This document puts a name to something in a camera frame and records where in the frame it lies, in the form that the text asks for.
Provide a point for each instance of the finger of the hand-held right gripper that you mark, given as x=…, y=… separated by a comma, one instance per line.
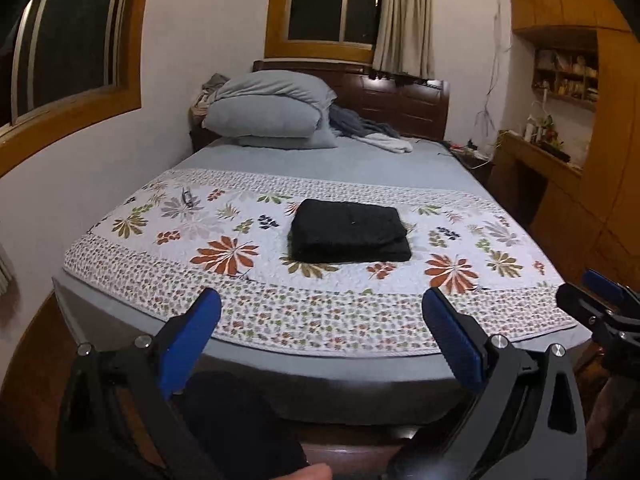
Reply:
x=585, y=305
x=607, y=285

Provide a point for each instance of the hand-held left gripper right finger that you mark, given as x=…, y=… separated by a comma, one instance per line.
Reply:
x=452, y=340

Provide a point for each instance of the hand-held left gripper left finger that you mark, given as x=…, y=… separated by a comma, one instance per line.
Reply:
x=192, y=340

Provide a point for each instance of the black pants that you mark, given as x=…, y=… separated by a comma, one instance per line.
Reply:
x=347, y=230

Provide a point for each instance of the floral quilt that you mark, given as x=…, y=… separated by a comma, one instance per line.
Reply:
x=165, y=260

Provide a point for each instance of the black eyeglasses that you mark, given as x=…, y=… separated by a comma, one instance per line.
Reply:
x=188, y=197

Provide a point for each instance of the small potted plant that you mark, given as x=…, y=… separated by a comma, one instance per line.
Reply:
x=546, y=127

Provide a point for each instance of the white bottle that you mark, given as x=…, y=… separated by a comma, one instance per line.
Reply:
x=530, y=127

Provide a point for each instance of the white cloth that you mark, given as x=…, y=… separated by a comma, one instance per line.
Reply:
x=392, y=144

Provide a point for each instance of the cluttered wooden shelf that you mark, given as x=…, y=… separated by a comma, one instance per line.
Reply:
x=567, y=75

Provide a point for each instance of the bed with grey sheet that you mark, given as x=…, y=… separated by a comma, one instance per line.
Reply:
x=325, y=165

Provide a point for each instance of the flat grey pillow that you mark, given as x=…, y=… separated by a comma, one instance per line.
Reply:
x=290, y=142

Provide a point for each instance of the crumpled grey clothes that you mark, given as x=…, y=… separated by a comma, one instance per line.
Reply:
x=357, y=122

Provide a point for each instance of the dark wooden headboard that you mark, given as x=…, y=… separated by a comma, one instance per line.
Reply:
x=400, y=105

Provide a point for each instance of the crumpled clothes pile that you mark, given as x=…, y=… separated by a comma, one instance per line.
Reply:
x=207, y=92

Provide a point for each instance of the large grey pillow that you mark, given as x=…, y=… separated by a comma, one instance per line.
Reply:
x=280, y=87

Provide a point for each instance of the large wooden framed window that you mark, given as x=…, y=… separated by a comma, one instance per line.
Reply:
x=70, y=40

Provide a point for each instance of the beige curtain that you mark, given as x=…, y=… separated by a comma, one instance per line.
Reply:
x=405, y=15

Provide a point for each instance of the wooden wall cabinet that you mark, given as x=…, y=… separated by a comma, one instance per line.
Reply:
x=610, y=160

